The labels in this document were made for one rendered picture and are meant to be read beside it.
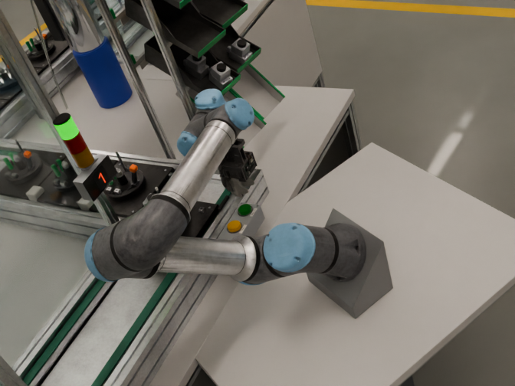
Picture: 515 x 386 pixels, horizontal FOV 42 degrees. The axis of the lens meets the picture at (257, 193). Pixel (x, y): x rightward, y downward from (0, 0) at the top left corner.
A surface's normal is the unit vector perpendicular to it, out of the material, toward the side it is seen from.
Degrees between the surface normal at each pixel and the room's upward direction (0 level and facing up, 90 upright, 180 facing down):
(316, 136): 0
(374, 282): 90
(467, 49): 0
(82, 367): 0
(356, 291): 45
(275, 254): 41
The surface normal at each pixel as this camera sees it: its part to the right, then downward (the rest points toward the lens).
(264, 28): 0.86, 0.12
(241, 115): 0.67, -0.27
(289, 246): -0.65, -0.15
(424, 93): -0.26, -0.72
